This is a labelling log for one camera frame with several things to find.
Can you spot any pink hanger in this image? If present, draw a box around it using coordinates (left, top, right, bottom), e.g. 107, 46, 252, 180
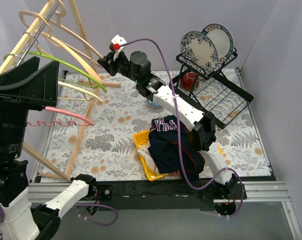
27, 106, 95, 127

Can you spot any green hanger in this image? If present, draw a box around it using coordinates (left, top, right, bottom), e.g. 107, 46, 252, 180
3, 50, 108, 93

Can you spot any cream hanger front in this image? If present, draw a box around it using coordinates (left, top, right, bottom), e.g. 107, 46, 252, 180
58, 81, 104, 103

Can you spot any cream hanger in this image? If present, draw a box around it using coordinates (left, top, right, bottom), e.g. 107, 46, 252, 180
38, 28, 93, 63
19, 0, 101, 71
58, 81, 104, 103

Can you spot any white tank top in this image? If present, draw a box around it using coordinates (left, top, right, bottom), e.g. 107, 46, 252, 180
137, 142, 159, 174

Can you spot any navy tank top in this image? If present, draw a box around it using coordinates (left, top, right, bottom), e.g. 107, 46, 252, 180
148, 115, 205, 181

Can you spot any red tank top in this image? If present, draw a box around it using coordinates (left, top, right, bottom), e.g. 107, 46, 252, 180
170, 170, 180, 176

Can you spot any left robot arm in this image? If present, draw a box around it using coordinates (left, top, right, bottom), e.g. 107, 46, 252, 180
0, 56, 97, 240

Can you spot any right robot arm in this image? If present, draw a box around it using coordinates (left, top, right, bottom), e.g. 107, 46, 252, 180
97, 51, 242, 199

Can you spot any wooden clothes rack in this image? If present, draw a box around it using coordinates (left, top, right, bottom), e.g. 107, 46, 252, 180
0, 0, 121, 180

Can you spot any blue white small bowl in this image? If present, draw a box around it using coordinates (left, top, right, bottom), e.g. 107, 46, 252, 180
147, 99, 162, 109

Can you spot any red mug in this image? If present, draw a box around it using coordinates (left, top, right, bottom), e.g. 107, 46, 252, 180
180, 72, 196, 91

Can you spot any floral blue plate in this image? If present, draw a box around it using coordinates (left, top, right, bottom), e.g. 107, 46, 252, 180
180, 31, 218, 75

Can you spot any green rimmed white plate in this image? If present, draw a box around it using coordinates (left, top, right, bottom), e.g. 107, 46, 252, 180
202, 23, 234, 63

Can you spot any yellow plastic tray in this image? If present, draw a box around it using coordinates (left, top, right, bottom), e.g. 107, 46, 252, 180
133, 128, 224, 182

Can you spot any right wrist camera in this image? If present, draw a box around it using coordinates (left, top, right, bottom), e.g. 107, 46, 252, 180
110, 34, 127, 61

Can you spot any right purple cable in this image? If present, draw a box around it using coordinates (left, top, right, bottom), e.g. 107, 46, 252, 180
118, 37, 245, 217

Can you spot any purple cable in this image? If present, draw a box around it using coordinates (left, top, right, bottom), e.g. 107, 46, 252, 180
118, 37, 245, 217
0, 197, 119, 233

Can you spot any black wire dish rack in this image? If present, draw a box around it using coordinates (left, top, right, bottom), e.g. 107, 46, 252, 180
172, 50, 253, 129

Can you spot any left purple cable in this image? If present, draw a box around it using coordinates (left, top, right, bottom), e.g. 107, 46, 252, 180
0, 197, 119, 233

